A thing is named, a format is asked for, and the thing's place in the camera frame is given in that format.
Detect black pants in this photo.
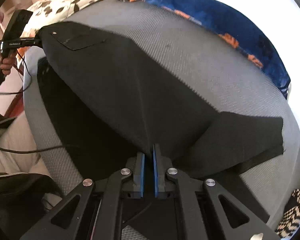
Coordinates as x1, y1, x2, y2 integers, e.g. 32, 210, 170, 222
37, 22, 283, 179

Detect left hand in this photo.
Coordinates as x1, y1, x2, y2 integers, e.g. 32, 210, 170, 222
0, 50, 17, 75

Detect floral white pillow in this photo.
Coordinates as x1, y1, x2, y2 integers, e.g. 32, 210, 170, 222
21, 0, 102, 37

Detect black white zigzag cloth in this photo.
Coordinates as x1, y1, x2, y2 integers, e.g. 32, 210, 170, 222
275, 188, 300, 239

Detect grey mesh mattress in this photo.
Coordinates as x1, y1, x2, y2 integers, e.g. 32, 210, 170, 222
24, 0, 300, 239

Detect blue floral blanket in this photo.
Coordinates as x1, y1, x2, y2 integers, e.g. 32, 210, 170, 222
121, 0, 290, 98

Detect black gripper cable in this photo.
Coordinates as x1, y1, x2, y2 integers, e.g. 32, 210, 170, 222
0, 52, 65, 155

